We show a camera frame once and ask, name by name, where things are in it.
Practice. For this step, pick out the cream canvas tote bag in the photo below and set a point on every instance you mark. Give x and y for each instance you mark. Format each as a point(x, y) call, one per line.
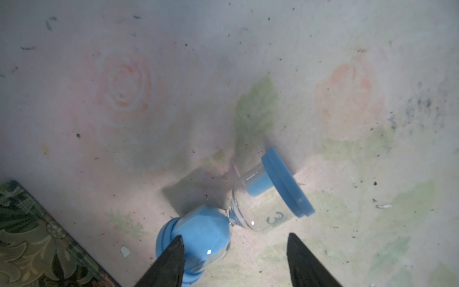
point(37, 252)

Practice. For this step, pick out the blue hourglass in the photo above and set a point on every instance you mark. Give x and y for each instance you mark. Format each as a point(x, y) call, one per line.
point(262, 199)

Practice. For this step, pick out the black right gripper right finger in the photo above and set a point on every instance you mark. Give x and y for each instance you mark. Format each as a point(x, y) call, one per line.
point(305, 269)

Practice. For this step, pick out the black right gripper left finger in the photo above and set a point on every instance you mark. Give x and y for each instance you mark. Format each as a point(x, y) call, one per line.
point(168, 269)

